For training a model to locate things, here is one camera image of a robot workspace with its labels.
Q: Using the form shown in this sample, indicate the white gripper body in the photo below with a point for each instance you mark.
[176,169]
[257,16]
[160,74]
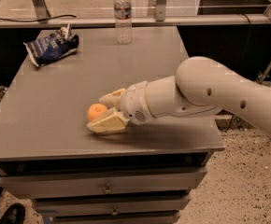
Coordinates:
[134,104]

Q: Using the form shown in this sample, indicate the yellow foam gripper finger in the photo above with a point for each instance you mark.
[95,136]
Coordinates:
[111,121]
[112,99]

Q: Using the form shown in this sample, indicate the grey drawer cabinet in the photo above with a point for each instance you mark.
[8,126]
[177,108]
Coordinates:
[43,114]

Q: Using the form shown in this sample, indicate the black shoe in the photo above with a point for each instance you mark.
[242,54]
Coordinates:
[15,214]

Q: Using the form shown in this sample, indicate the middle grey drawer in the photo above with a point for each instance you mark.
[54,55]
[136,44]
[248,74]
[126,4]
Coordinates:
[112,206]

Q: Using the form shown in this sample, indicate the blue chip bag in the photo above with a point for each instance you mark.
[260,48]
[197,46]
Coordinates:
[53,47]

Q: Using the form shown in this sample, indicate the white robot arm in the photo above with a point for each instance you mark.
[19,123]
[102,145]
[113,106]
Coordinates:
[201,87]

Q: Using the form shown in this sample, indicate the orange fruit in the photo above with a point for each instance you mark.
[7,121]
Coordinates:
[95,111]

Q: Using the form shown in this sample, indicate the clear plastic water bottle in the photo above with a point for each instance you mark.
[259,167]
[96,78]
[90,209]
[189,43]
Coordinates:
[123,20]

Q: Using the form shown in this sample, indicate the top grey drawer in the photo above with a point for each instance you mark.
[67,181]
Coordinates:
[102,183]

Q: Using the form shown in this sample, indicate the bottom grey drawer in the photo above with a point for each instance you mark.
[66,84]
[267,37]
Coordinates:
[133,218]

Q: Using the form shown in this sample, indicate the grey drawer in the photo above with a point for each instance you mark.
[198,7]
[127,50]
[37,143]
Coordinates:
[133,218]
[102,183]
[112,206]

